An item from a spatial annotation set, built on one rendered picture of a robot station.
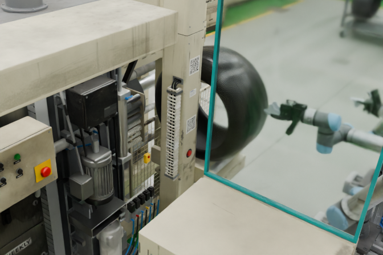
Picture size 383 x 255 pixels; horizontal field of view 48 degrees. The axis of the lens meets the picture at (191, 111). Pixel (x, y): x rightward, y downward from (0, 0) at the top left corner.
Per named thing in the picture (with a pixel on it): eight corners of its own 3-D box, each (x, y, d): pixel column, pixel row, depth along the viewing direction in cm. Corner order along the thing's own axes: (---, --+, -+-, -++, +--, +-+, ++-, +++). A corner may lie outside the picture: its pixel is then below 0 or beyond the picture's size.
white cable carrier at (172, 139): (172, 181, 203) (176, 90, 180) (164, 177, 205) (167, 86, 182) (178, 177, 206) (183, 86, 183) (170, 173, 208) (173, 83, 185)
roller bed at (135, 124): (119, 157, 226) (118, 107, 212) (100, 147, 234) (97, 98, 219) (144, 141, 241) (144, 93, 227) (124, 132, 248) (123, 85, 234)
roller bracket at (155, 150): (212, 190, 214) (214, 175, 209) (150, 161, 233) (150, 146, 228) (216, 187, 216) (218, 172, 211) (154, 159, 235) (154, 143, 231)
